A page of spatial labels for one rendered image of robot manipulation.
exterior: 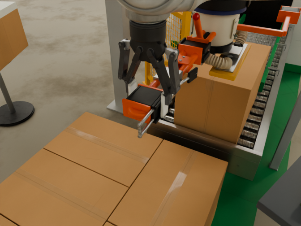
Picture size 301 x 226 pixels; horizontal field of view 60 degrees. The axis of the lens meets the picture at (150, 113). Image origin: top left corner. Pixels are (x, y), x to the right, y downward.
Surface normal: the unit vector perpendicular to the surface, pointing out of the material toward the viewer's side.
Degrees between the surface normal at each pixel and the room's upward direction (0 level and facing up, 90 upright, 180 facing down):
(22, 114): 0
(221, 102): 90
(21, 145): 0
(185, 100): 90
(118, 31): 90
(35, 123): 0
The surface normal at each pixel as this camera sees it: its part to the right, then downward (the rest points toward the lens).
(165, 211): 0.00, -0.79
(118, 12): -0.46, 0.54
